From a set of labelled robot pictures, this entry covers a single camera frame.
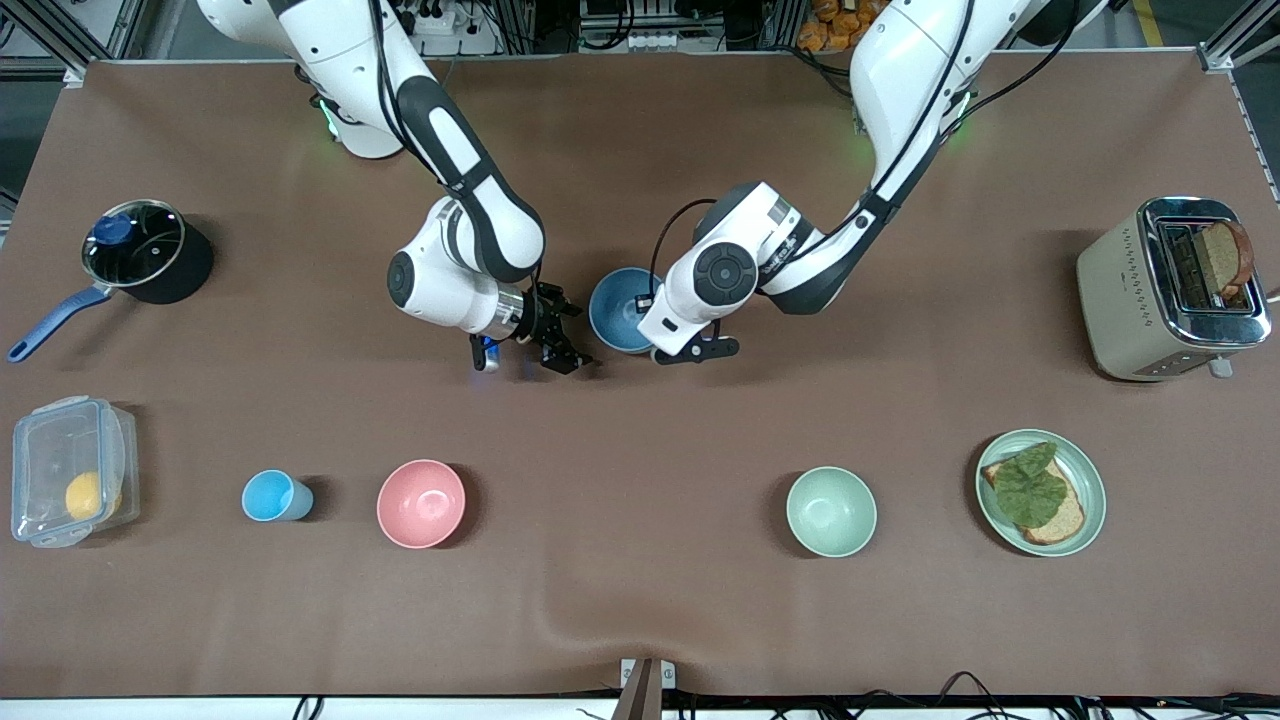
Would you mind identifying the clear plastic lidded container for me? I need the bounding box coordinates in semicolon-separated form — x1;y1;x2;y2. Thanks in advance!
10;396;141;549

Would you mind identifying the black saucepan blue handle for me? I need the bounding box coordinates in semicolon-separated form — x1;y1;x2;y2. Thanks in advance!
8;199;215;364

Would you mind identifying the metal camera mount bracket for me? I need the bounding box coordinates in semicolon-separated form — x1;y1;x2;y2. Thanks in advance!
612;657;677;720

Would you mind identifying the light green plate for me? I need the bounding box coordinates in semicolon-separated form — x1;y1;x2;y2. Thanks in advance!
975;429;1108;558

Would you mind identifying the yellow lemon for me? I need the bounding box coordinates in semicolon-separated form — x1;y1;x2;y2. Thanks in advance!
65;472;123;522

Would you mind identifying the cream and chrome toaster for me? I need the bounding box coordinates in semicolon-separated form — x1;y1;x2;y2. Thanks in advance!
1076;196;1273;382

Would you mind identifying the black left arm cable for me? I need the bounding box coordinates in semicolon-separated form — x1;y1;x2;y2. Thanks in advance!
649;198;717;297

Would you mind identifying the light green bowl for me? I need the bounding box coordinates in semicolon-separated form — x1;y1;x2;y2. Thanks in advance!
786;466;878;558

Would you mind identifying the green lettuce leaf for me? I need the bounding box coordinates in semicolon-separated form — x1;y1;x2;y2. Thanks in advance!
992;442;1070;530

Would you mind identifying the bread slice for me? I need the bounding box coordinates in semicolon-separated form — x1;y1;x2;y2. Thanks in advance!
981;455;1086;546

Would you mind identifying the bag of orange snacks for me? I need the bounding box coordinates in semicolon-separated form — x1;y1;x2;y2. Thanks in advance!
796;0;886;53

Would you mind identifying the light blue cup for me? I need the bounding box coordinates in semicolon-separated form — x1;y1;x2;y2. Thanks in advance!
241;470;314;523

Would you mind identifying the glass lid blue knob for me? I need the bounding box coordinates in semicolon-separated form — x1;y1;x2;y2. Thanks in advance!
82;200;187;289

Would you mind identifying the pink bowl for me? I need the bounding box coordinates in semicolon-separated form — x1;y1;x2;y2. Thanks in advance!
376;459;467;550

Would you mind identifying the brown toast slice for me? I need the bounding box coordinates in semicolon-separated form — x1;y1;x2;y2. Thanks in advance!
1198;219;1256;300

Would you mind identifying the blue bowl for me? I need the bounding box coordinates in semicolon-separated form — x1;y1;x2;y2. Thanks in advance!
588;267;663;355

